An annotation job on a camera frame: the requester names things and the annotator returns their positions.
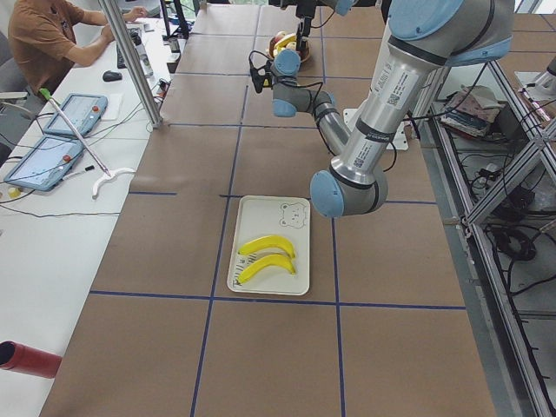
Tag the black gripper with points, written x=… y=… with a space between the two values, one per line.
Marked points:
x=305 y=17

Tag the yellow banana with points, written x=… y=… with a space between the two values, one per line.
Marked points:
x=285 y=41
x=273 y=260
x=266 y=242

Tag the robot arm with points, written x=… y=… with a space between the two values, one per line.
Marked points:
x=421 y=36

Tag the brown wicker basket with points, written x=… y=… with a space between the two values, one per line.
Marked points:
x=302 y=51

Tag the white rectangular plate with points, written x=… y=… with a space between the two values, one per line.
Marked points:
x=272 y=215

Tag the clear water bottle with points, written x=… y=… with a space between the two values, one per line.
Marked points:
x=142 y=53

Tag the stack of books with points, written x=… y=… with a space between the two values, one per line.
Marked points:
x=472 y=111

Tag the black computer mouse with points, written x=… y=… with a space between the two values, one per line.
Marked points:
x=110 y=76

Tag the upper blue teach pendant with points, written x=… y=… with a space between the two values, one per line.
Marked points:
x=84 y=111

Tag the blue teach pendant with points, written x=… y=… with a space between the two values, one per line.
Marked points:
x=84 y=111
x=46 y=164

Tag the silver reach stick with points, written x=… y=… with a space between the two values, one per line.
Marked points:
x=108 y=174

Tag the seated person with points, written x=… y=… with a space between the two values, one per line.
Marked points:
x=43 y=43

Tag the lower blue teach pendant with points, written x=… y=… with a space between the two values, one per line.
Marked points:
x=46 y=164

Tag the red cylinder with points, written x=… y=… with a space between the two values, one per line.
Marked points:
x=19 y=358

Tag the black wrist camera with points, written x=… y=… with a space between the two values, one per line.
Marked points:
x=261 y=77

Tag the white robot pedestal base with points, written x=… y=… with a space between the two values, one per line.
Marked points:
x=400 y=141

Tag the aluminium frame post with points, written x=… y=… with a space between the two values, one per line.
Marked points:
x=119 y=29

